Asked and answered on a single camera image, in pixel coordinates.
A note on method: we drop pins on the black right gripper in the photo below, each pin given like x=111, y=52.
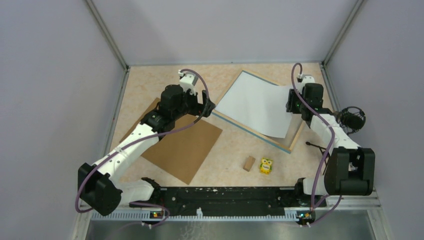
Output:
x=290, y=105

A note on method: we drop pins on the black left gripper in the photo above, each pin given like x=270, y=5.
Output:
x=200, y=109

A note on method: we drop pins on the printed photo sheet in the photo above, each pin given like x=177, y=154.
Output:
x=257, y=104

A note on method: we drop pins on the wooden picture frame blue edges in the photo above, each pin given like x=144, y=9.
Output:
x=286, y=144

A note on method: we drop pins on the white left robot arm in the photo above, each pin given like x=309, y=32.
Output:
x=98, y=186

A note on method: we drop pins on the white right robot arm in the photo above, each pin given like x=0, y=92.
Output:
x=350, y=168

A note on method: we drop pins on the black microphone tripod stand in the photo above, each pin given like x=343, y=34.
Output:
x=321, y=149

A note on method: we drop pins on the brown cardboard backing board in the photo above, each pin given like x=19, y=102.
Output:
x=178, y=159

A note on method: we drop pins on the black microphone with orange tip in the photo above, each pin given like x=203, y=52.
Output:
x=351, y=119

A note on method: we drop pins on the yellow owl toy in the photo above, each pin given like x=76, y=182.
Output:
x=266, y=166

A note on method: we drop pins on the small wooden block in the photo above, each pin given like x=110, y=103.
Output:
x=248, y=164

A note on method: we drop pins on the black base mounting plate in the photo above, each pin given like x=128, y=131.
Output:
x=230, y=201

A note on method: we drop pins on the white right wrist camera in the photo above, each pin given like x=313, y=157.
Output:
x=301, y=80

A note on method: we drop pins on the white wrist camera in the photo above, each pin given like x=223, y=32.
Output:
x=301, y=80
x=187, y=81

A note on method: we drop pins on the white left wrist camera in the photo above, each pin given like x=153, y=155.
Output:
x=187, y=81

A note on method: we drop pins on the aluminium rail frame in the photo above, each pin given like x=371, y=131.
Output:
x=337, y=218

